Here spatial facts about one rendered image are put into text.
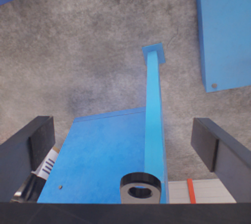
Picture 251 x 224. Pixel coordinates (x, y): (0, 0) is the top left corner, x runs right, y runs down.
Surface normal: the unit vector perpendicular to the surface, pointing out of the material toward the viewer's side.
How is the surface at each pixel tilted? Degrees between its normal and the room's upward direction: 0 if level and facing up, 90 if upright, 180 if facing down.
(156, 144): 90
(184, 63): 0
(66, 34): 0
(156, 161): 90
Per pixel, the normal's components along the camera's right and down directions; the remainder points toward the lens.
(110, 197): -0.29, -0.77
